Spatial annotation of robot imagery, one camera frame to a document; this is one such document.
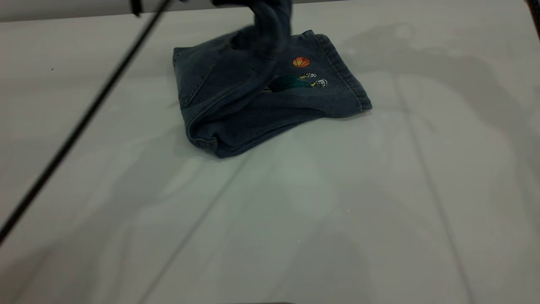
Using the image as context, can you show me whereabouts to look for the blue denim kids pants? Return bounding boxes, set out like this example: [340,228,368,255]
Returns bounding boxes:
[172,0,373,159]

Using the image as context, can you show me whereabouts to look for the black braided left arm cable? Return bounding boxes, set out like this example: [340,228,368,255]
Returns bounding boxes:
[0,0,173,245]

